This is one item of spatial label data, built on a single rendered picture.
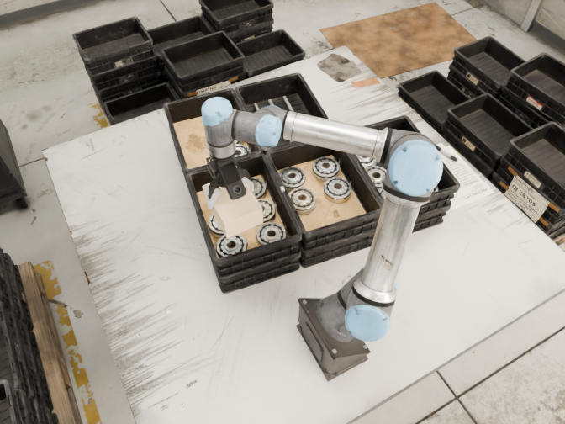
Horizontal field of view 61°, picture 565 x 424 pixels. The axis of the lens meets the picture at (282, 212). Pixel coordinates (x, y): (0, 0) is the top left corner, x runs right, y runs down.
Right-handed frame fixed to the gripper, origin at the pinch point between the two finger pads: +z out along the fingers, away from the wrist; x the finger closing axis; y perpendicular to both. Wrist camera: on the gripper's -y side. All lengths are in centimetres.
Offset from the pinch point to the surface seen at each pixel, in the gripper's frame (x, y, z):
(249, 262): 0.1, -8.3, 22.8
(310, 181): -37.3, 14.4, 26.7
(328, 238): -28.4, -12.0, 25.0
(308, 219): -27.1, -0.8, 26.8
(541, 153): -163, -2, 61
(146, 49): -19, 169, 54
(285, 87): -53, 62, 22
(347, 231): -35.6, -13.1, 24.6
